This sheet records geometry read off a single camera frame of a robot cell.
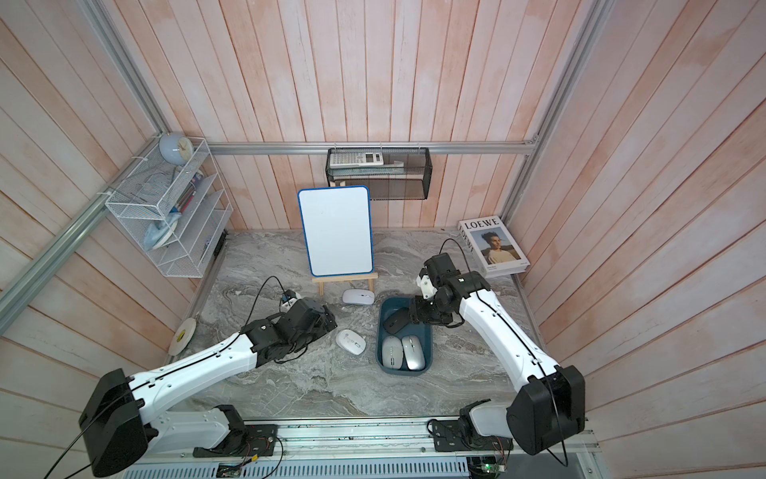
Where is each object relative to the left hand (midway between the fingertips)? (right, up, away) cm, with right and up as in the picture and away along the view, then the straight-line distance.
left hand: (323, 327), depth 82 cm
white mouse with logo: (+7, -6, +6) cm, 11 cm away
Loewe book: (+59, +24, +29) cm, 70 cm away
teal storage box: (+18, +4, +13) cm, 22 cm away
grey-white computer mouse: (+19, -8, +2) cm, 21 cm away
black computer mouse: (+21, -1, +11) cm, 24 cm away
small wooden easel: (-1, +13, +15) cm, 20 cm away
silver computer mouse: (+26, -7, +4) cm, 27 cm away
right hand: (+26, +4, -1) cm, 26 cm away
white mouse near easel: (+9, +6, +16) cm, 20 cm away
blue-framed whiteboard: (+3, +29, +6) cm, 30 cm away
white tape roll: (-47, -6, +11) cm, 49 cm away
